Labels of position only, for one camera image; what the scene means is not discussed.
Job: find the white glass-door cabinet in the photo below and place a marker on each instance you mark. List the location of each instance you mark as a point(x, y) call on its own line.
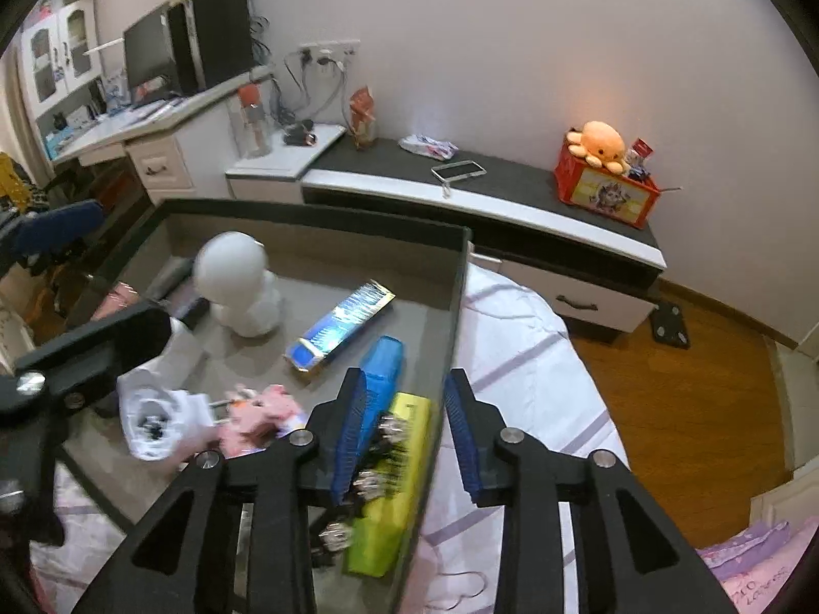
point(64, 45)

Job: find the black and white TV stand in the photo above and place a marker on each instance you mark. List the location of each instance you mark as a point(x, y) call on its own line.
point(512, 176)

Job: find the tissue packet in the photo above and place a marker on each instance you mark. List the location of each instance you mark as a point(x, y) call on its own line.
point(429, 146)

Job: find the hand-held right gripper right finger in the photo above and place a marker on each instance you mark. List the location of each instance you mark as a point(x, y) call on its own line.
point(462, 441)

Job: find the white nightstand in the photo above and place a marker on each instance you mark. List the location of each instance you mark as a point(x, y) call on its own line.
point(269, 166)

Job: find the white desk lamp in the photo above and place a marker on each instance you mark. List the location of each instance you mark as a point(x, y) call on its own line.
point(102, 46)

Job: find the clear bottle with red cap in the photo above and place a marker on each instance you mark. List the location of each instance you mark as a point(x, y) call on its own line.
point(253, 128)

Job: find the clear plastic packet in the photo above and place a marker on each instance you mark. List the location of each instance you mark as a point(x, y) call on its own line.
point(153, 422)

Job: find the yellow highlighter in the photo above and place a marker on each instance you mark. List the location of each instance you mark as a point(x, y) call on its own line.
point(409, 422)

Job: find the white desk with drawers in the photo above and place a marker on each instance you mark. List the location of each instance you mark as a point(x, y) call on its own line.
point(160, 166)

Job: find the white smartphone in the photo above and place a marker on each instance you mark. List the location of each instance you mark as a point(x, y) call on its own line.
point(458, 169)

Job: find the black computer tower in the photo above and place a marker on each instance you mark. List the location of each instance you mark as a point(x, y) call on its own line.
point(221, 38)

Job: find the white round-headed figurine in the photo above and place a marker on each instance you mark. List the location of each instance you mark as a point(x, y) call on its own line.
point(230, 262)

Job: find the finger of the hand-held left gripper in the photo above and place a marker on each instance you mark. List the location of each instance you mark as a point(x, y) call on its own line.
point(102, 348)
point(57, 233)

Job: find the orange snack bag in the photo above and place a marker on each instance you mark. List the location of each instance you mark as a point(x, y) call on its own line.
point(363, 118)

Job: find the orange octopus plush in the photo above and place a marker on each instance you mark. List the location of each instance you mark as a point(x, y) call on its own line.
point(598, 141)

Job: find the white wall power outlet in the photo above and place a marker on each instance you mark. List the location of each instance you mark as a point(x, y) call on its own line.
point(329, 48)

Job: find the blue highlighter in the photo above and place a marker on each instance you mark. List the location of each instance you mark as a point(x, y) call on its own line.
point(387, 364)

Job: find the pink quilt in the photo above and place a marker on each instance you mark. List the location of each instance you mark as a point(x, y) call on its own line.
point(748, 563)

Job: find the pink box with dark rim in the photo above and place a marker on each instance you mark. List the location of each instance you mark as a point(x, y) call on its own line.
point(256, 358)

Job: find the black computer monitor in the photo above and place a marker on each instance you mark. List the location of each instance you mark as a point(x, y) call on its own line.
point(150, 54)

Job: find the blue and gold pack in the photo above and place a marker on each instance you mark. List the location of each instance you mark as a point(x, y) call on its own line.
point(339, 326)

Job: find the striped white tablecloth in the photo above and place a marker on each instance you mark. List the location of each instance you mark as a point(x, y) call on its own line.
point(512, 345)

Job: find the red printed storage box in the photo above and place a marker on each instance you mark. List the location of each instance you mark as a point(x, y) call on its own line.
point(608, 195)

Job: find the row of black binder clips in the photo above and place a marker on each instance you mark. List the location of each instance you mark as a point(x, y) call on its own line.
point(387, 432)

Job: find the yellow patterned cloth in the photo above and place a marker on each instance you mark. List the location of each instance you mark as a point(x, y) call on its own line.
point(13, 182)

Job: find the small black device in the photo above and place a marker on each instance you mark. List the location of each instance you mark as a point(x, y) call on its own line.
point(301, 134)

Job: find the small red and white carton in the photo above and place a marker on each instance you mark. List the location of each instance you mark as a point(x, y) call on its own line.
point(642, 148)

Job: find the black bathroom scale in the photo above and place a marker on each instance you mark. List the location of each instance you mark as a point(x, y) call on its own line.
point(670, 325)

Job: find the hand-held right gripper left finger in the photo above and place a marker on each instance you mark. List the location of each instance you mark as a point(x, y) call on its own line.
point(349, 435)

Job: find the pink building block figure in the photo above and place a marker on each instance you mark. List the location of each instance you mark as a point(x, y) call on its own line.
point(256, 416)

